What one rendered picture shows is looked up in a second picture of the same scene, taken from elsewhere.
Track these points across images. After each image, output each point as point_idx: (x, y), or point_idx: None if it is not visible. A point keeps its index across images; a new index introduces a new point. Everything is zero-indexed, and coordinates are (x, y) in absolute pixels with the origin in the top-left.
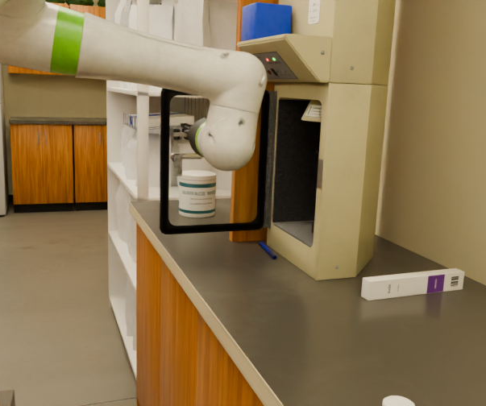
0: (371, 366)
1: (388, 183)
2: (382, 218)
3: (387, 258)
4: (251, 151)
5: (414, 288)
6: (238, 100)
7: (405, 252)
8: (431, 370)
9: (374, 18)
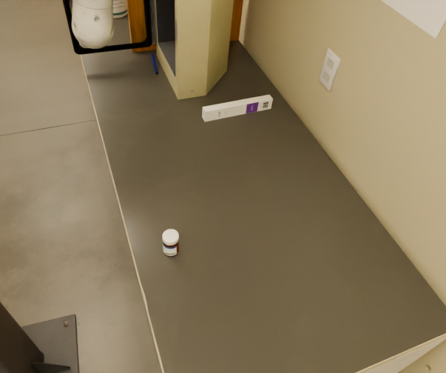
0: (183, 186)
1: (251, 3)
2: (245, 28)
3: (236, 72)
4: (109, 36)
5: (237, 112)
6: (90, 1)
7: (251, 64)
8: (216, 189)
9: None
